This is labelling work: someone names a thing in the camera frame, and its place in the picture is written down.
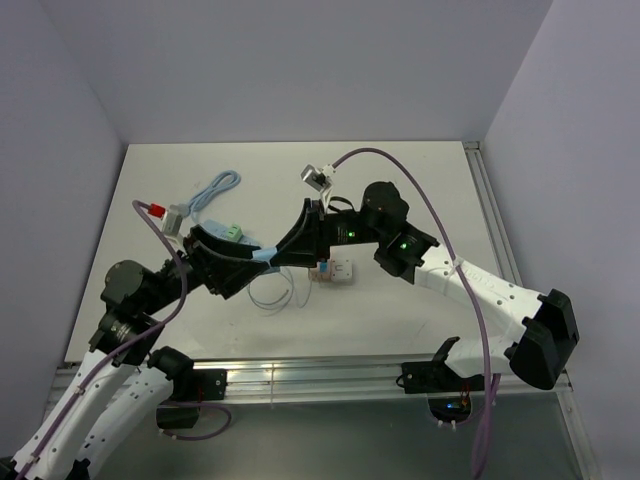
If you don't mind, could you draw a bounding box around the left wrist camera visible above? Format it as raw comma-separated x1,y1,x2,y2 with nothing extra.
147,203,189,239

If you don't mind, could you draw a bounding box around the pink cube socket adapter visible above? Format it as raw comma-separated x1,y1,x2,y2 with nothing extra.
308,263,332,283

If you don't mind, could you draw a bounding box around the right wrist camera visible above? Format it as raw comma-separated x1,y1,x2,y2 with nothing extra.
300,164,335,192

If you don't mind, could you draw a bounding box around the aluminium rail frame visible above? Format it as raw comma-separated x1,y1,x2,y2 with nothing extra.
462,141,522,286
44,354,602,479

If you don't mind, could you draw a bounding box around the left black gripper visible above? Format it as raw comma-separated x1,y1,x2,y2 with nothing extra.
142,224,269,314

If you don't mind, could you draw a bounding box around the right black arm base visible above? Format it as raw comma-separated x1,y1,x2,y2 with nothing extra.
395,361,484,425

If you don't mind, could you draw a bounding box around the aluminium right rail frame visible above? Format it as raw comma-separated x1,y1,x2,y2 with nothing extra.
462,141,522,286

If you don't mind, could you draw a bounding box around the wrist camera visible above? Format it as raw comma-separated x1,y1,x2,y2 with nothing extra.
300,164,335,192
147,203,189,239

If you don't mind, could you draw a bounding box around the light blue power cord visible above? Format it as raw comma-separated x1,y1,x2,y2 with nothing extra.
182,170,242,226

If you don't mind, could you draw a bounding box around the aluminium front rail frame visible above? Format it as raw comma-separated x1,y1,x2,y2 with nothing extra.
44,354,602,479

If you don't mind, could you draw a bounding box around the light blue power strip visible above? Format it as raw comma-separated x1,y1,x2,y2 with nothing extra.
200,219,260,246

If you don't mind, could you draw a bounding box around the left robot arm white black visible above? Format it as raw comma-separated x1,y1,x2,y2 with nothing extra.
1,227,276,479

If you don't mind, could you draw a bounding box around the white plug adapter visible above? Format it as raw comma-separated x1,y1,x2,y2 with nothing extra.
330,258,354,283

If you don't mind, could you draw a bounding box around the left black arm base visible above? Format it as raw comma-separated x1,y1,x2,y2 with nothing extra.
156,369,227,431

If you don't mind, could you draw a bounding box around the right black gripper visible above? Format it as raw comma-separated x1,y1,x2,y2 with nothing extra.
271,198,386,268

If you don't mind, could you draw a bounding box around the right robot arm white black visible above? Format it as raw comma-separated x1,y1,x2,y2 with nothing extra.
270,182,579,390

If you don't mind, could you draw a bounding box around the green plug adapter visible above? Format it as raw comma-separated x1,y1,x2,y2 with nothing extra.
225,224,244,243

